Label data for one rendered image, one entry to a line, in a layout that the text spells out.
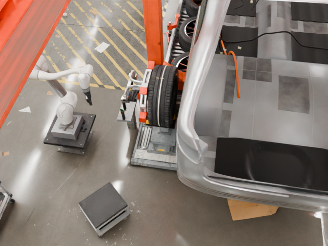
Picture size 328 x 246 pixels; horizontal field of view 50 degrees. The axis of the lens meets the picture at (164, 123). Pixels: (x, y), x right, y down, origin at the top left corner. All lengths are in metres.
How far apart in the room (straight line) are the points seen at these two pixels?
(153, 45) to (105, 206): 1.78
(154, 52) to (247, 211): 2.04
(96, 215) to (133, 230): 0.49
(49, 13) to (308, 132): 2.83
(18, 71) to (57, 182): 3.34
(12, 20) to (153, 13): 2.44
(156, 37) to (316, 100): 1.74
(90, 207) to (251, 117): 1.88
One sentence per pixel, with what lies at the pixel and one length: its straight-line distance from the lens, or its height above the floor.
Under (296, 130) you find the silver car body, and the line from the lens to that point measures 3.61.
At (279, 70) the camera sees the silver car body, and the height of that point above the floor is 1.03.
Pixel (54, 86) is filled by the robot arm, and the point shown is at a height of 0.85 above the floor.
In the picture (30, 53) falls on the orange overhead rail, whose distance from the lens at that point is 1.19.
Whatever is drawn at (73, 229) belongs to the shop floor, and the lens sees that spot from 4.11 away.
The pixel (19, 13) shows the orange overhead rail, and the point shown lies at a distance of 1.33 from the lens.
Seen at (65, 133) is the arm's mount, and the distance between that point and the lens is 4.24.
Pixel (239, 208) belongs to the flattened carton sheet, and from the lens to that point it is 4.10.
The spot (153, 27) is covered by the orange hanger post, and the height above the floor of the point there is 1.44.
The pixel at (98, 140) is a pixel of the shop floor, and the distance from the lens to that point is 4.59.
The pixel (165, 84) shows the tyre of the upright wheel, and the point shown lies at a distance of 3.50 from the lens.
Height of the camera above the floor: 3.74
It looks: 54 degrees down
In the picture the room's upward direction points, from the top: 3 degrees counter-clockwise
